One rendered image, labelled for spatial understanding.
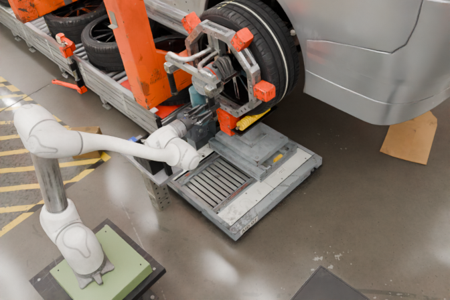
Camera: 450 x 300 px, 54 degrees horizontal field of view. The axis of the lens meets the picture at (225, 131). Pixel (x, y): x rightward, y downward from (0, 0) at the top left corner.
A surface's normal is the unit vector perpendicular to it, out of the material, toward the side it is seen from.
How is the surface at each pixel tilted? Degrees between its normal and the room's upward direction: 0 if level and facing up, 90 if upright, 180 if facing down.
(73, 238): 9
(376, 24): 90
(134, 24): 90
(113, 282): 4
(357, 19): 90
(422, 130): 2
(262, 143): 0
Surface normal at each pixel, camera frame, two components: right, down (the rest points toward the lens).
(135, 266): -0.07, -0.71
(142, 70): 0.69, 0.43
